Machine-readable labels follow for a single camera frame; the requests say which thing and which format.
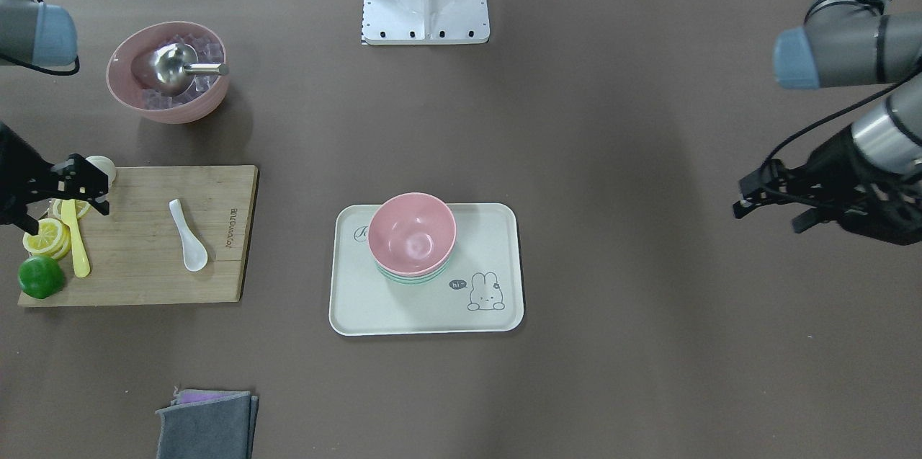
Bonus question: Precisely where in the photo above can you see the upper lemon slice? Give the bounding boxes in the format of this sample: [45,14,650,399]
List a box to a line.
[22,218,71,261]

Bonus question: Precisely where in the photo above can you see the green lime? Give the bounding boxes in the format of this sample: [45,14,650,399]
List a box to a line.
[17,255,66,299]

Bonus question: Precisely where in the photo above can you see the large pink ice bowl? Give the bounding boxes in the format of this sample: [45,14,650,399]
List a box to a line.
[106,20,230,124]

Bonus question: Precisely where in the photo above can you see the clear ice cubes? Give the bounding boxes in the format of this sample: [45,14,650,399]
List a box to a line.
[142,35,224,110]

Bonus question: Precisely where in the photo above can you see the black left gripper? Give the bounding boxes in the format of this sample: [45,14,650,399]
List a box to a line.
[733,128,921,246]

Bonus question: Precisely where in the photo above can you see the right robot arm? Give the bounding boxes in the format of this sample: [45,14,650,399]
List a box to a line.
[1,0,109,235]

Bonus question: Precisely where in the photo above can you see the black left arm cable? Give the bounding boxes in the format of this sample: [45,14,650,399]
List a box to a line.
[760,70,922,179]

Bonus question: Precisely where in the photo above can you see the metal scoop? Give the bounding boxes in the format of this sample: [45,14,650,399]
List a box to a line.
[130,43,228,97]

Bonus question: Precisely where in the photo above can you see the grey folded cloth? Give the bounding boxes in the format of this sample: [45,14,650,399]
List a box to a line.
[156,394,259,458]

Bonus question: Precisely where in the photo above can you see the wooden cutting board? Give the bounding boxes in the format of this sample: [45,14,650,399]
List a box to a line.
[19,166,258,308]

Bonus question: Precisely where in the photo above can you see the yellow plastic knife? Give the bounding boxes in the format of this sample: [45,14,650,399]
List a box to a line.
[61,200,91,278]

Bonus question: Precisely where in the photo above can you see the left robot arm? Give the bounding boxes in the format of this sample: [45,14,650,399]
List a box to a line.
[733,0,921,246]

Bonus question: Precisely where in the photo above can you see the green bowl stack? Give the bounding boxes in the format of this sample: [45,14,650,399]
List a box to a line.
[375,263,449,285]

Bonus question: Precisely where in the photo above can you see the purple cloth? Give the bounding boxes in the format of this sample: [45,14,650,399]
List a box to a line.
[170,389,251,406]

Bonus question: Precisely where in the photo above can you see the cream rabbit tray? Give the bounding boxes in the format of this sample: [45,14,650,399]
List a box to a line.
[328,202,526,337]

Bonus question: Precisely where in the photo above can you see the white ceramic spoon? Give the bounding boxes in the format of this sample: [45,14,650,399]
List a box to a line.
[169,198,208,272]

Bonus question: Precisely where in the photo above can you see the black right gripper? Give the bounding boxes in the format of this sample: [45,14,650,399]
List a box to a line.
[1,123,111,235]

